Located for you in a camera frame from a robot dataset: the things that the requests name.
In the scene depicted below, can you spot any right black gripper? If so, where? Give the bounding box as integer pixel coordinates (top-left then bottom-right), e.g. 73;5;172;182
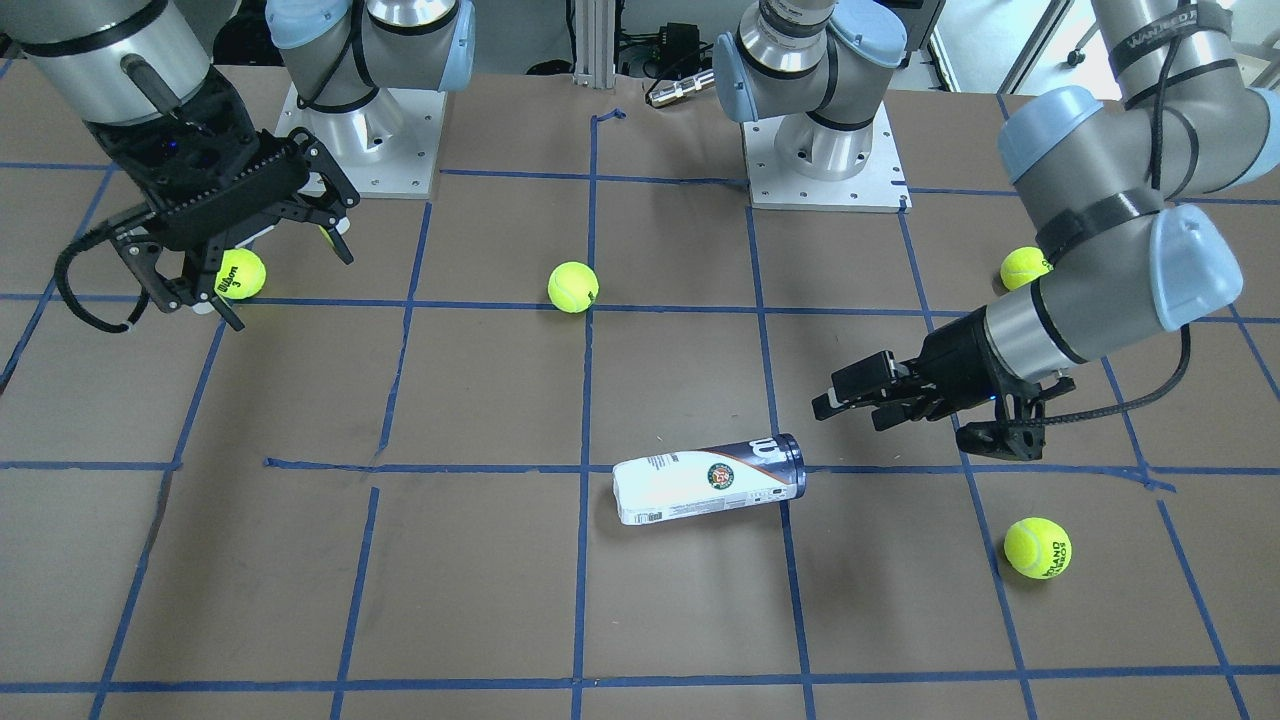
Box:
87;70;361;331

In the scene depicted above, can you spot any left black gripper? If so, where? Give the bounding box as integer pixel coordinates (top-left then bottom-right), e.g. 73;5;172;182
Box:
812;318;1076;461

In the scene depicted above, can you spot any white blue tennis ball can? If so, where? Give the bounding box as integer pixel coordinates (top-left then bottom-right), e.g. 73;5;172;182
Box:
612;433;806;527

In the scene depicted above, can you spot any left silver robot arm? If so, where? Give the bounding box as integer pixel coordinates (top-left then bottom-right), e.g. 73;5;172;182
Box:
812;1;1279;461

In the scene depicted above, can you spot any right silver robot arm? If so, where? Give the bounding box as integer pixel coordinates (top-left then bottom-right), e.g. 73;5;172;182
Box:
3;1;476;333

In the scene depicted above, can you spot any tennis ball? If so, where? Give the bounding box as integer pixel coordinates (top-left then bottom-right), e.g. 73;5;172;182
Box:
214;249;268;300
547;261;600;314
998;246;1053;292
1004;518;1073;580

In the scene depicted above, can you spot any tennis ball centre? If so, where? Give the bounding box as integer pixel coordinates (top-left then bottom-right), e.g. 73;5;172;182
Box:
547;261;600;314

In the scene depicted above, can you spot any silver metal cylinder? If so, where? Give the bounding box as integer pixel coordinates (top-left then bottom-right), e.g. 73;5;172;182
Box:
645;69;716;109

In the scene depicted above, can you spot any black power adapter box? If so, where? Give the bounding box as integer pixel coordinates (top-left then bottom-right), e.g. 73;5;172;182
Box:
626;22;707;79

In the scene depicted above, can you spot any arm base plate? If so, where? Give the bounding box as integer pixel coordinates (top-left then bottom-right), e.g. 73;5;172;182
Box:
742;105;913;213
275;87;451;199

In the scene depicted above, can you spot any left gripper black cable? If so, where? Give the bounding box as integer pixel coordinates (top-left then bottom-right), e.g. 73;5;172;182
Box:
1041;325;1193;427

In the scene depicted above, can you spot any aluminium frame post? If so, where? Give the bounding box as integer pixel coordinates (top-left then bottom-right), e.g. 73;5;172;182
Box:
570;0;618;91

